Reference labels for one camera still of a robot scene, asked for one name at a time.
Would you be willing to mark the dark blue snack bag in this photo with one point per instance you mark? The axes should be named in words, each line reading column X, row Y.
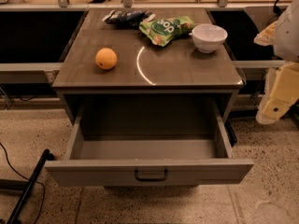
column 128, row 17

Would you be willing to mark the white ceramic bowl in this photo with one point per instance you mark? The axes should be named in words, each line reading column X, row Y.
column 208, row 37

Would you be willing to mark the green snack bag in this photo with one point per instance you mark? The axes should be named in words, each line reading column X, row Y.
column 162, row 31

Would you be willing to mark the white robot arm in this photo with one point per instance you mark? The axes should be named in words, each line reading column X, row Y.
column 286, row 37

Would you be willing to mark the black drawer handle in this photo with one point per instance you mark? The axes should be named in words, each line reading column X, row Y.
column 151, row 176

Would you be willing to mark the grey wooden drawer cabinet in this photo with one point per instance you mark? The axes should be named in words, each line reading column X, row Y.
column 142, row 66

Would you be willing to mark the orange fruit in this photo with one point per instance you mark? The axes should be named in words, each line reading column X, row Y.
column 106, row 58

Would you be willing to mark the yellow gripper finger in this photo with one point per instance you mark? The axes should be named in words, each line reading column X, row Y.
column 266, row 36
column 280, row 93

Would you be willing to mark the open grey top drawer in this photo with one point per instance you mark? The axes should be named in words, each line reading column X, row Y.
column 115, row 135

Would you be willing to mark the black stand leg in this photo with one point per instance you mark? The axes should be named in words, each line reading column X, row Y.
column 27, row 185

